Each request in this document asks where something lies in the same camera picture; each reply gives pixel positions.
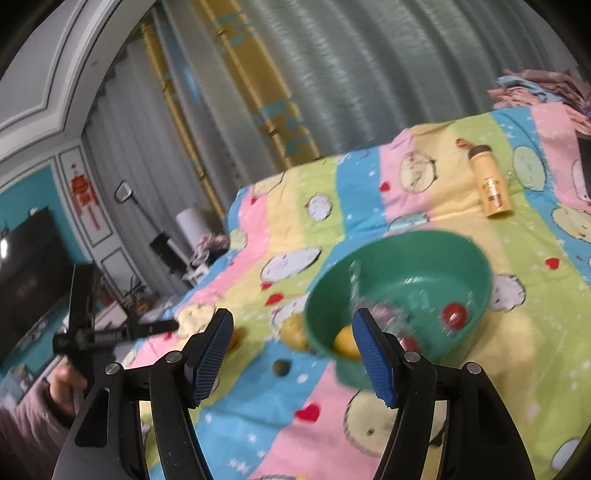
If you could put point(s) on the yellow lemon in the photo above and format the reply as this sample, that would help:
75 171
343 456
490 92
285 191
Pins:
345 345

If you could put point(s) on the grey curtain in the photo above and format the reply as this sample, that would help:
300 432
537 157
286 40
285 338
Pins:
360 71

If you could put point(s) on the yellow thermos bottle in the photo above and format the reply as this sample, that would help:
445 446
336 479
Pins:
491 185

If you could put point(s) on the large orange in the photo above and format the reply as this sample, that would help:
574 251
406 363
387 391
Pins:
234 340

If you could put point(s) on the red chinese knot decoration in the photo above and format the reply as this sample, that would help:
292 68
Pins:
84 198

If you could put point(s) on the plastic-wrapped dark red fruit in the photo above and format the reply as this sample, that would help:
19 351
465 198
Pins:
390 315

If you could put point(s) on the pile of folded clothes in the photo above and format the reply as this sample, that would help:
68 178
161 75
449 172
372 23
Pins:
534 87

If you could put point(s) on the small green lime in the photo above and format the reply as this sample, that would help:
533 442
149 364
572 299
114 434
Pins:
281 367

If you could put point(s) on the green plastic basin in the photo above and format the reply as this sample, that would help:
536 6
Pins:
424 270

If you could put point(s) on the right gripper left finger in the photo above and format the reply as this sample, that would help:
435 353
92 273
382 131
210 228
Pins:
105 440

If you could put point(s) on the colourful cartoon bed sheet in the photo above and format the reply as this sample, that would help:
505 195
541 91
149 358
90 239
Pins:
478 229

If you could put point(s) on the black television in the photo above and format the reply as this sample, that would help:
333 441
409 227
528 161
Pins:
36 272

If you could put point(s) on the potted plant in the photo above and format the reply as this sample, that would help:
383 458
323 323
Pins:
137 299

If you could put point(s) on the small red tomato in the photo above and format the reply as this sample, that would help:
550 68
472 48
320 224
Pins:
455 316

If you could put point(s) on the white floor lamp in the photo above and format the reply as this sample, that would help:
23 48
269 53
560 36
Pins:
194 223

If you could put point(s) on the yellow-green pear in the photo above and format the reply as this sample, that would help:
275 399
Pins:
292 333

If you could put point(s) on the left hand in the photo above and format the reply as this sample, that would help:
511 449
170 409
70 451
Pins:
66 383

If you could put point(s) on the yellow patterned curtain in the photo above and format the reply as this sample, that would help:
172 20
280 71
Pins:
235 114

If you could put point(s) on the clutter pile beside bed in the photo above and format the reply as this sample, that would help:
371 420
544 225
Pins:
209 248

